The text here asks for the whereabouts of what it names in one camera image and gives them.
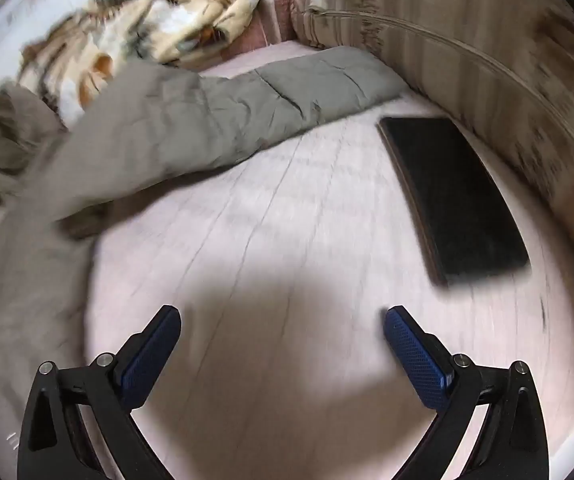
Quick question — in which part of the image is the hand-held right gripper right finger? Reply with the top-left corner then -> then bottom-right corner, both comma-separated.
383,305 -> 552,480

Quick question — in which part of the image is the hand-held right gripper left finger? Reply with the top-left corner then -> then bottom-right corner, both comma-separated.
17,304 -> 183,480

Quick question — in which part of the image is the grey quilted jacket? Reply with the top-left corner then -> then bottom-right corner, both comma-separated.
0,45 -> 408,461

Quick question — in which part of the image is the black smartphone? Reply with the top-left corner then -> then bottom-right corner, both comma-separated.
377,116 -> 532,288

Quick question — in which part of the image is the pink quilted bed sheet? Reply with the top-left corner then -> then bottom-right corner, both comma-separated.
0,40 -> 574,480

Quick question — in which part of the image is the leaf print blanket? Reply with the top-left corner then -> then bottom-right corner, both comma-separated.
17,0 -> 269,126

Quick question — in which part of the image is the striped sofa backrest cushion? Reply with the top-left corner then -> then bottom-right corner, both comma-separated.
287,0 -> 574,246

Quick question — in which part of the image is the maroon sofa armrest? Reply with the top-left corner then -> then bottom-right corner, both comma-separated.
253,0 -> 299,52

